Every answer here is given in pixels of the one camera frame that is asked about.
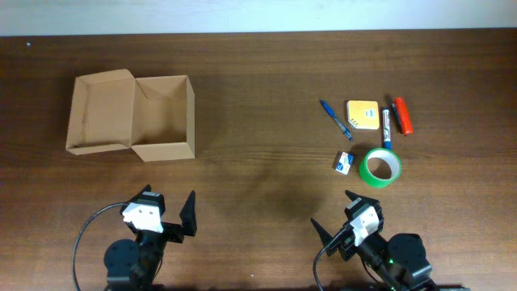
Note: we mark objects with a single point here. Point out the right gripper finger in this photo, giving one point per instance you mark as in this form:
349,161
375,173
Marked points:
355,199
330,243

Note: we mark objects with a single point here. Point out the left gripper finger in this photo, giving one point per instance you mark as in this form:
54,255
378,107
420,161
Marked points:
145,192
188,216

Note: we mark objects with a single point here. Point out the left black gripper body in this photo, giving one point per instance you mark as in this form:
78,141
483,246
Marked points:
173,230

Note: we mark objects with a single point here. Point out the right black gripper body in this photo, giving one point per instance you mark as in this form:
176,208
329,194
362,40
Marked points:
344,238

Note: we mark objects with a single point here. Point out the green tape roll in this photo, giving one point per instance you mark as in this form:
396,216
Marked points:
390,158

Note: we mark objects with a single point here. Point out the brown cardboard box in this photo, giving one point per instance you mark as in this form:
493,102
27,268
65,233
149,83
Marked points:
113,110

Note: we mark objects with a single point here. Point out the yellow sticky note pad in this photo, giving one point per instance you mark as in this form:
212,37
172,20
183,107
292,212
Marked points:
362,114

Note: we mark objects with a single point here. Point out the red utility knife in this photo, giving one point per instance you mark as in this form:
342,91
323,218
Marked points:
403,116

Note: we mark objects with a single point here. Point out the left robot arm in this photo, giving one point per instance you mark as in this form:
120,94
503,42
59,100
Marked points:
133,264

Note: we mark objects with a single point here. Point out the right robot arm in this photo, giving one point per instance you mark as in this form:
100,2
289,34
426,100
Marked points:
401,262

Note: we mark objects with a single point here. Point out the small blue white box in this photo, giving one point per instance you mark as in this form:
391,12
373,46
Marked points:
343,163

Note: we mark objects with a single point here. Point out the blue white marker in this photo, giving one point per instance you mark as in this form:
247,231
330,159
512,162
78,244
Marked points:
386,129

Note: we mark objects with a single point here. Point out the blue ballpoint pen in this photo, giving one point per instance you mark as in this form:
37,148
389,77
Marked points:
346,132

